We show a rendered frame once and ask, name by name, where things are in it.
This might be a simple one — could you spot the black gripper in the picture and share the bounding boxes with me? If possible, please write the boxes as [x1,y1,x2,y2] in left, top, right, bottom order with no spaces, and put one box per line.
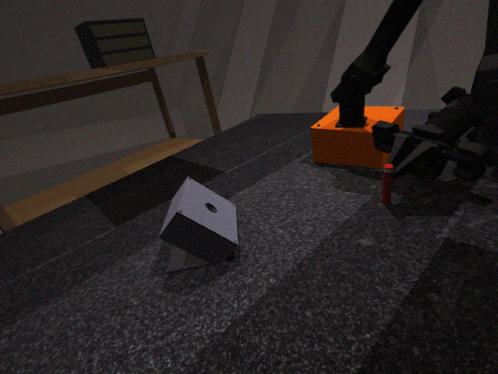
[372,111,489,182]

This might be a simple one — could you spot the red peg with white band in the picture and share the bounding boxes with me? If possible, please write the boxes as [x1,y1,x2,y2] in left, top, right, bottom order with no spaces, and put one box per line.
[383,164,393,205]

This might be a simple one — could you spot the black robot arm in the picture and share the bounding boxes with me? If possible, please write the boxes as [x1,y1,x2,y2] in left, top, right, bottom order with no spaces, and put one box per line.
[330,0,498,182]

